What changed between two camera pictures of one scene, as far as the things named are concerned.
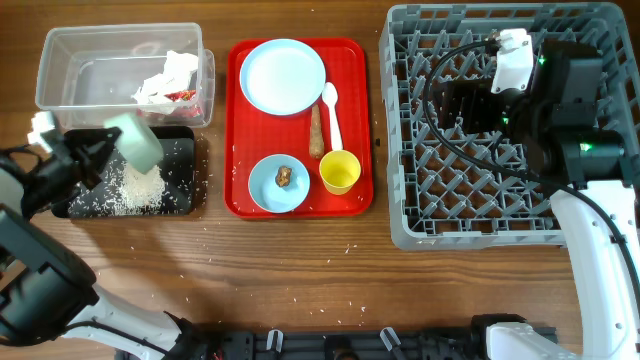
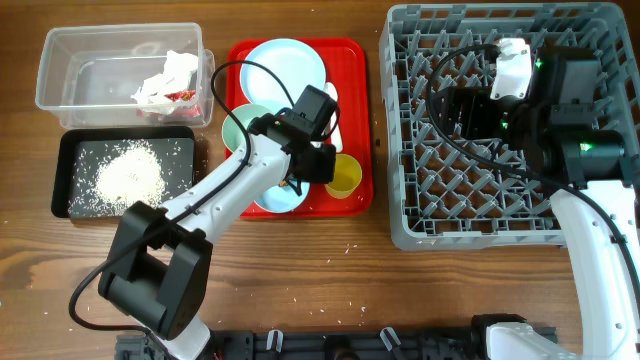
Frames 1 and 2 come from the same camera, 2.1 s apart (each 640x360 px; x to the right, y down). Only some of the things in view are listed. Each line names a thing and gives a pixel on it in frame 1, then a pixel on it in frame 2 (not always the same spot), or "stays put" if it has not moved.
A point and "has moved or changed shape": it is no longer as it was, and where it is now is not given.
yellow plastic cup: (339, 170) stays put
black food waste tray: (166, 189) stays put
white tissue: (152, 95) stays put
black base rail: (322, 343) stays put
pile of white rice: (140, 193) has moved or changed shape
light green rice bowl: (136, 143) to (234, 132)
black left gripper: (77, 154) to (323, 173)
